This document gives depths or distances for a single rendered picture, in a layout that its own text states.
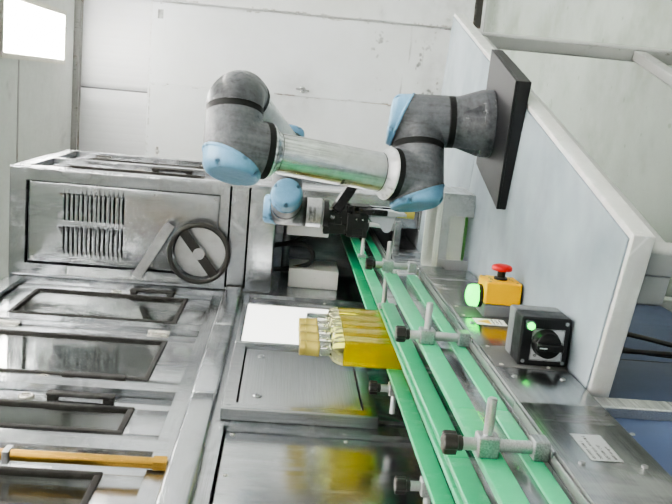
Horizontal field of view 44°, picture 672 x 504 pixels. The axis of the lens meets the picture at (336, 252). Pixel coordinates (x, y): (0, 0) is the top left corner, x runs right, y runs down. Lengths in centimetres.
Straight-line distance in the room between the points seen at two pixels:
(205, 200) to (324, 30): 288
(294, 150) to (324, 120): 390
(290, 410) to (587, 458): 90
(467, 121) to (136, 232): 144
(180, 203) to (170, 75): 280
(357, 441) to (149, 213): 139
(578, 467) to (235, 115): 97
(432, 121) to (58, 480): 104
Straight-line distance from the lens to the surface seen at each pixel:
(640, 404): 130
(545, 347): 134
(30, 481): 164
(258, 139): 167
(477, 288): 164
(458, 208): 209
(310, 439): 180
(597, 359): 130
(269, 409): 182
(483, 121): 187
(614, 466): 106
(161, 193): 292
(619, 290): 124
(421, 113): 186
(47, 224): 301
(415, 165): 181
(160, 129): 567
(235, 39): 562
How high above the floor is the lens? 122
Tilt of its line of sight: 4 degrees down
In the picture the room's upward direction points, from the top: 86 degrees counter-clockwise
